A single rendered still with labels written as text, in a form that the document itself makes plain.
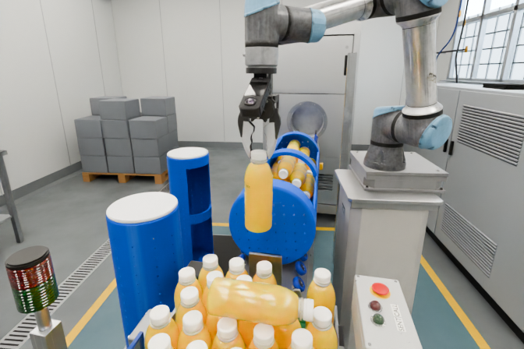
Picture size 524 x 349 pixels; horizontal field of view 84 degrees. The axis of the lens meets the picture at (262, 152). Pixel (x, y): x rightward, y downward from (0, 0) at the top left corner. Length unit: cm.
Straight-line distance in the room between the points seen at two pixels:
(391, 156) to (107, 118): 398
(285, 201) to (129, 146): 377
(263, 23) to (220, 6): 545
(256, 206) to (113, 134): 398
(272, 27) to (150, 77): 586
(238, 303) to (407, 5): 85
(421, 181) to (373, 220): 23
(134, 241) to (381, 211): 92
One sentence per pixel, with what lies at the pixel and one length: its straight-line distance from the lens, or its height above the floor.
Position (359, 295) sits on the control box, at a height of 110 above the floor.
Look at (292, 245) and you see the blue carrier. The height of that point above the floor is 103.
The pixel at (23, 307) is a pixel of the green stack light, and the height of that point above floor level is 117.
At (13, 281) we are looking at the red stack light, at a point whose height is 123.
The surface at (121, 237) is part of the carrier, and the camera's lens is 127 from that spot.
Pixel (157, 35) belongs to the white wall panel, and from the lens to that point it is 640.
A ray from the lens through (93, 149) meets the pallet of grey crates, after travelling 481.
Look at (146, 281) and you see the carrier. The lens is 135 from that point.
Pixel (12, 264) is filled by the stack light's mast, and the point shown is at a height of 126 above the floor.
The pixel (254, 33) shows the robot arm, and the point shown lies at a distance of 66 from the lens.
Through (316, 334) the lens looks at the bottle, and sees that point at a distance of 69.
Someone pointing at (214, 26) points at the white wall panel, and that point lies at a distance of 607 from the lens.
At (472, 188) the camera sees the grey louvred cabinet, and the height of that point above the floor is 72.
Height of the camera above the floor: 157
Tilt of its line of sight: 16 degrees down
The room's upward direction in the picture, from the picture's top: straight up
